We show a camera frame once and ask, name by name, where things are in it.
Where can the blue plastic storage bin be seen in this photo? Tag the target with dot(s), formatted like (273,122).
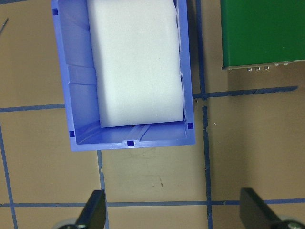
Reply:
(78,107)

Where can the green conveyor belt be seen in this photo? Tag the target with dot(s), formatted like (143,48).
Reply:
(262,31)

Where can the white foam pad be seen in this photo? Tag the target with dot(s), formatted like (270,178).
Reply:
(135,66)

